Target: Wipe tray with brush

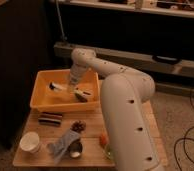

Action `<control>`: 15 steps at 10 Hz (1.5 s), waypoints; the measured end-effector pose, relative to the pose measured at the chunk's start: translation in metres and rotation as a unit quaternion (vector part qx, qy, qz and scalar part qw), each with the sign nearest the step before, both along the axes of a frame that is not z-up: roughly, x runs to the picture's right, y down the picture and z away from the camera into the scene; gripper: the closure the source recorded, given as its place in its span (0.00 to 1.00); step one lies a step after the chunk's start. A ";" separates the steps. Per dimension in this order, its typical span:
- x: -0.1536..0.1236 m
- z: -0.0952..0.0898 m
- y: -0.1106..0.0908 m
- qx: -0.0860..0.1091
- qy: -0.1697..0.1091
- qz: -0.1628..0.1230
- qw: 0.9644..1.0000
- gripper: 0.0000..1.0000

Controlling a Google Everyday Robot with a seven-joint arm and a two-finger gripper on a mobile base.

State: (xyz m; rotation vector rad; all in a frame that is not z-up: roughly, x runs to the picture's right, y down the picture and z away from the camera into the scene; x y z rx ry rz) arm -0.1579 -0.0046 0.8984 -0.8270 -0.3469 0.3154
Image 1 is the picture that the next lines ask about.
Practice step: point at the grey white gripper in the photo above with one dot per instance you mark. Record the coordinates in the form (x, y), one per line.
(76, 73)

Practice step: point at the white handled black brush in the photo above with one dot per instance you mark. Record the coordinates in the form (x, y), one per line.
(53, 86)

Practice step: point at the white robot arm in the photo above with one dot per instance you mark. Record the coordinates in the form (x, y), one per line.
(122, 94)

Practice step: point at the yellow plastic tray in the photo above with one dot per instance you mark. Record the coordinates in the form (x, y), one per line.
(46, 100)

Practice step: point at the striped dark eraser block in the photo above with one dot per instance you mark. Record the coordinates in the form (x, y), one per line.
(49, 119)

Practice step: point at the brown pine cone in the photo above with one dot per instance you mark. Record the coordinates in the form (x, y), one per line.
(78, 126)

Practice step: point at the metal vertical pole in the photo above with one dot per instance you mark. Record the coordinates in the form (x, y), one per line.
(63, 37)

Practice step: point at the blue grey cloth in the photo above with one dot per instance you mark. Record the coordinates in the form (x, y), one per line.
(59, 148)

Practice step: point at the white paper cup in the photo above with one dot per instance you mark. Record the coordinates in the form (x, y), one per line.
(30, 142)

